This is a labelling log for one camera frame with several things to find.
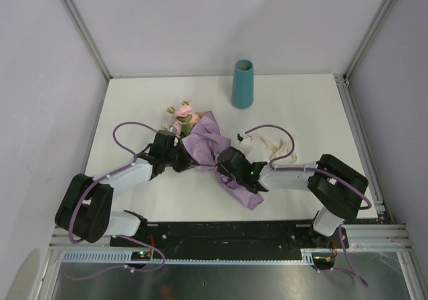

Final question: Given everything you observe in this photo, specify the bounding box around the right aluminium frame post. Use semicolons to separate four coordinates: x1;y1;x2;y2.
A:
342;0;397;81

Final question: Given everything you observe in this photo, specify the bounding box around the purple wrapping paper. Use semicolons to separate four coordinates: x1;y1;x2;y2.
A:
182;111;263;210

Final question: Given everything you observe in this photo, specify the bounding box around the pink flower bouquet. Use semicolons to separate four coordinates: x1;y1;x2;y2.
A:
161;101;201;138

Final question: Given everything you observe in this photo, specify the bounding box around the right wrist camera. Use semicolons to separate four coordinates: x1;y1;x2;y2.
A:
237;134;255;155

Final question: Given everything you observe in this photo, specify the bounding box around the aluminium frame post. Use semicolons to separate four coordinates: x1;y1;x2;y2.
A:
60;0;112;82
342;0;397;81

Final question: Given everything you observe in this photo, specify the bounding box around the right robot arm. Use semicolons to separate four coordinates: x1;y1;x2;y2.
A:
217;147;372;247

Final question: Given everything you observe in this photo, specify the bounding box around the right aluminium table rail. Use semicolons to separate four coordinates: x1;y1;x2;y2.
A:
333;73;389;216

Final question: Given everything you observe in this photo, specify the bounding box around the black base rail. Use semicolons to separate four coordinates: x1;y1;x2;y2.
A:
110;218;348;260

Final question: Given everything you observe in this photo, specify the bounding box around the white cable duct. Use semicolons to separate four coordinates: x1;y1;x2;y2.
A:
61;249;334;265

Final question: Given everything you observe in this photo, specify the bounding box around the teal conical vase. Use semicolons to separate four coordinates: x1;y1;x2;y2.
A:
231;59;254;109

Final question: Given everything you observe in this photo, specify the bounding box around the beige ribbon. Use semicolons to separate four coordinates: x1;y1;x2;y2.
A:
248;134;292;162

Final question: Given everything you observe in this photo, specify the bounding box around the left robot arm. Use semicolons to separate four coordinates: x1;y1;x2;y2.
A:
55;130;199;247

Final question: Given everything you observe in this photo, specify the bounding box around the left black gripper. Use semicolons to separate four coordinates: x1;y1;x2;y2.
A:
164;140;199;173

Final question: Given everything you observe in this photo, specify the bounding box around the left aluminium frame post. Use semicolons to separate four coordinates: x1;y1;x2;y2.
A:
60;0;112;82

